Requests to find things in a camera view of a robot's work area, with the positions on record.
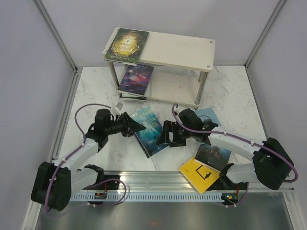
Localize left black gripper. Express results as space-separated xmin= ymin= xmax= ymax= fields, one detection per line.
xmin=105 ymin=112 xmax=146 ymax=137

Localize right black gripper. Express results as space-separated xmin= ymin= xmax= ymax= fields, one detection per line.
xmin=156 ymin=120 xmax=193 ymax=148

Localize teal ocean cover book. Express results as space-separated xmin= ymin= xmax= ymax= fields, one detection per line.
xmin=130 ymin=107 xmax=169 ymax=158

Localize black Moon and Sixpence book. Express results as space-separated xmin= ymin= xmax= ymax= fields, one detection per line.
xmin=120 ymin=96 xmax=146 ymax=102

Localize pale green G book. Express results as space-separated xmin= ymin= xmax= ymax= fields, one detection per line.
xmin=119 ymin=71 xmax=154 ymax=100

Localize purple Robinson Crusoe book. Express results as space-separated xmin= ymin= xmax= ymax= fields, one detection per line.
xmin=118 ymin=65 xmax=154 ymax=97

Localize green yellow fantasy book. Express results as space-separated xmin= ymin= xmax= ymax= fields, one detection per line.
xmin=104 ymin=28 xmax=149 ymax=66

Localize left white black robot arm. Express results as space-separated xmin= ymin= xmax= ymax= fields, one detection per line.
xmin=31 ymin=109 xmax=146 ymax=211

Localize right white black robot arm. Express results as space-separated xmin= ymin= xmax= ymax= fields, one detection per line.
xmin=157 ymin=103 xmax=298 ymax=190

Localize light blue OS book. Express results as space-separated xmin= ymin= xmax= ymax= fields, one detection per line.
xmin=194 ymin=107 xmax=221 ymax=126

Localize dark castle cover book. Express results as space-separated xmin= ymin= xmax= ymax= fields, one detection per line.
xmin=194 ymin=144 xmax=231 ymax=172

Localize aluminium front frame rail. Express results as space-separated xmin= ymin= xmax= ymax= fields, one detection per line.
xmin=33 ymin=170 xmax=295 ymax=192

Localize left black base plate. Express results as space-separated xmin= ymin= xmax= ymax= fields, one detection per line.
xmin=89 ymin=174 xmax=120 ymax=205

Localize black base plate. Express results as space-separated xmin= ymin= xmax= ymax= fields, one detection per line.
xmin=89 ymin=174 xmax=120 ymax=205
xmin=206 ymin=179 xmax=249 ymax=208

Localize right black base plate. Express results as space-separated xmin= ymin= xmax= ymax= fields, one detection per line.
xmin=206 ymin=179 xmax=249 ymax=208

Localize white slotted cable duct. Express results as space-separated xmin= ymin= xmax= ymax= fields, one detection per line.
xmin=70 ymin=191 xmax=224 ymax=202

